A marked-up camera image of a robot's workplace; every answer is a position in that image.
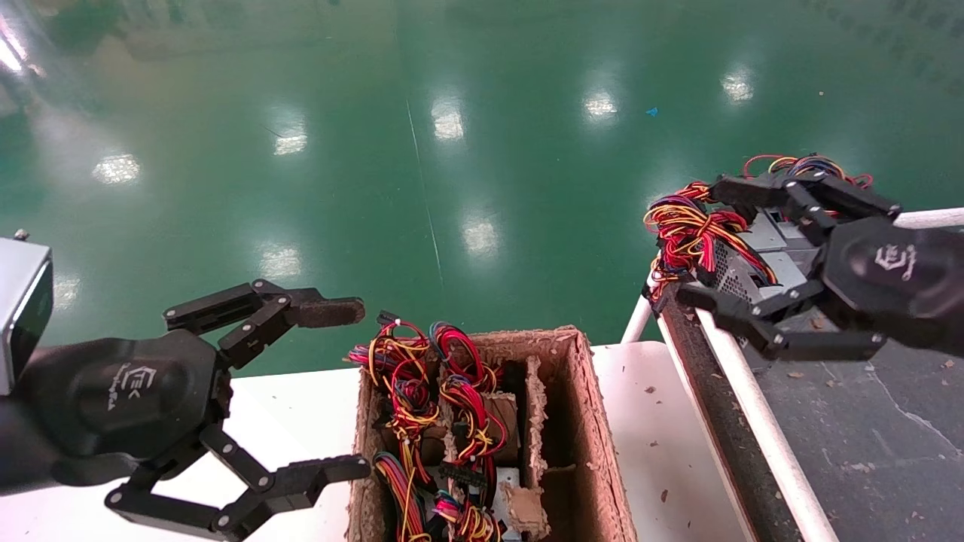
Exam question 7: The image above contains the conveyor with black belt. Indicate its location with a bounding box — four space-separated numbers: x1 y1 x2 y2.
621 207 964 542

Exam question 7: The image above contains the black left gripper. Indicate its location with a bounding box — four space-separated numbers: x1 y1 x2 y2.
15 279 372 542

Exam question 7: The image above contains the power supply with coloured wires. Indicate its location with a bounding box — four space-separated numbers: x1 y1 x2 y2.
433 461 522 542
373 450 434 542
429 322 520 484
345 310 445 452
642 154 874 306

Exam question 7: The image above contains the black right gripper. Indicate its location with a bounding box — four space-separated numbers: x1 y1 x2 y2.
674 172 964 362

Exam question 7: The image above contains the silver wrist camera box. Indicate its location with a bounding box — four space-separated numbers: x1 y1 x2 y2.
0 230 55 396

